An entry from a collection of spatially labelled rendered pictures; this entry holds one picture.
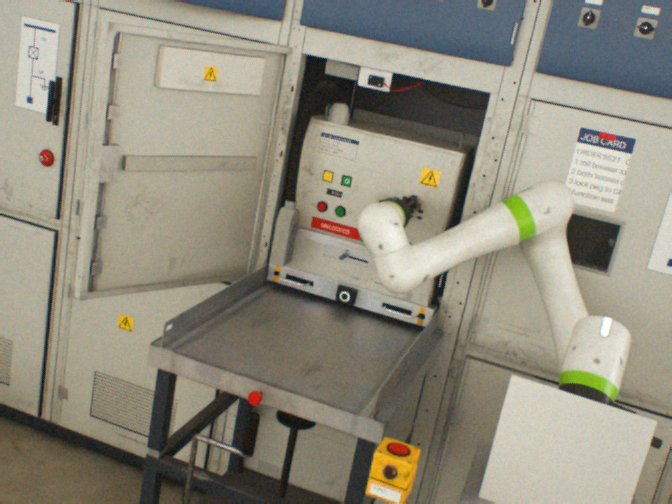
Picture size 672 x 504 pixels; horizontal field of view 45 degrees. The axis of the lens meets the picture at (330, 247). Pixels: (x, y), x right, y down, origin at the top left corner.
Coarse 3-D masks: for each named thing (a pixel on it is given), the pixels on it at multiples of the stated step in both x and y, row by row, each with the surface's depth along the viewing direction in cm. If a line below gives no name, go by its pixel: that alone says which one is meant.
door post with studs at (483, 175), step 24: (528, 0) 220; (528, 24) 221; (504, 72) 226; (504, 96) 227; (504, 120) 228; (480, 144) 232; (480, 168) 234; (480, 192) 235; (456, 288) 243; (456, 312) 245; (432, 384) 252; (432, 408) 254; (432, 432) 256
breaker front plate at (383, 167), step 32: (320, 128) 242; (320, 160) 244; (384, 160) 238; (416, 160) 235; (448, 160) 232; (320, 192) 247; (352, 192) 243; (384, 192) 240; (416, 192) 237; (448, 192) 233; (352, 224) 245; (416, 224) 239; (320, 256) 251; (384, 288) 246; (416, 288) 243
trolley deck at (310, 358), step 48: (288, 288) 259; (240, 336) 216; (288, 336) 222; (336, 336) 228; (384, 336) 235; (432, 336) 242; (240, 384) 195; (288, 384) 194; (336, 384) 199; (384, 432) 186
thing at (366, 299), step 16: (272, 272) 256; (288, 272) 254; (304, 272) 253; (304, 288) 254; (320, 288) 252; (336, 288) 250; (368, 304) 248; (400, 304) 244; (416, 304) 243; (432, 304) 245
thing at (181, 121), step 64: (128, 64) 211; (192, 64) 221; (256, 64) 236; (128, 128) 217; (192, 128) 232; (256, 128) 248; (128, 192) 224; (192, 192) 239; (256, 192) 257; (128, 256) 231; (192, 256) 247; (256, 256) 262
